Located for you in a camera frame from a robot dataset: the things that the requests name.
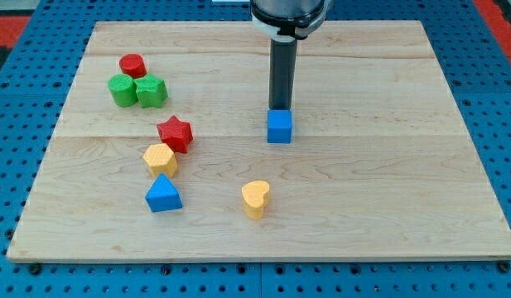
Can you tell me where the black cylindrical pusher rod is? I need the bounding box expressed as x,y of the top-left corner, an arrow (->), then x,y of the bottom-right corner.
268,40 -> 297,110

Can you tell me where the blue cube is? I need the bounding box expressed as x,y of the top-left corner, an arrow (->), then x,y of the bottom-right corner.
267,109 -> 293,143

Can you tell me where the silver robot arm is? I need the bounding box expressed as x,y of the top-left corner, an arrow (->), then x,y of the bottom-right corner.
250,0 -> 333,110

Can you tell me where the red star block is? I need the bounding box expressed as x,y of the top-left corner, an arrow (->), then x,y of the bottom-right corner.
157,115 -> 193,154

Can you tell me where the green star block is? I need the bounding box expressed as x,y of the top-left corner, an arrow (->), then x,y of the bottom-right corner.
134,73 -> 168,108

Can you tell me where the yellow heart block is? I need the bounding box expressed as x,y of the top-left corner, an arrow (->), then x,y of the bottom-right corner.
241,180 -> 270,220

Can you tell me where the wooden board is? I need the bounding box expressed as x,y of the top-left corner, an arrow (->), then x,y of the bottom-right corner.
7,21 -> 511,263

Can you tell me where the red cylinder block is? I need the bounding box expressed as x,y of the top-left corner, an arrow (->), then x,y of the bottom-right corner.
118,53 -> 147,79

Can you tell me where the yellow hexagon block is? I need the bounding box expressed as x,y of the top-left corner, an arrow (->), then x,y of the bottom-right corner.
142,143 -> 177,178

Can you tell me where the green cylinder block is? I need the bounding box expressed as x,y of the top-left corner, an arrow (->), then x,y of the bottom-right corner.
108,74 -> 137,108

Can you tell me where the blue triangle block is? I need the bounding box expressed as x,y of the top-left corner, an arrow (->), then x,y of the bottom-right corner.
145,173 -> 183,213

